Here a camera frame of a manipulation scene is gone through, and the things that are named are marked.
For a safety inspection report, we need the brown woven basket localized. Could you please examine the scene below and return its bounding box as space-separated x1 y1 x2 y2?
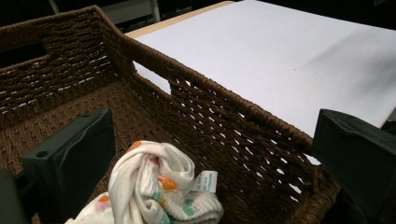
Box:
0 4 341 224

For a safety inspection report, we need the metal stand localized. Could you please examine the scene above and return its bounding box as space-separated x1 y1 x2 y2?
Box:
148 0 162 22

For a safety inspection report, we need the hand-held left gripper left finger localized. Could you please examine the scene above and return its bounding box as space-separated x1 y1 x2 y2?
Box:
20 107 117 224

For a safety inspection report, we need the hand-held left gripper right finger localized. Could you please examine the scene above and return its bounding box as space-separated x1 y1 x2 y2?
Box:
311 108 396 220

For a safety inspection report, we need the white spotted cloth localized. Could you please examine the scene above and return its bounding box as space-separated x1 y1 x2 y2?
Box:
64 140 225 224

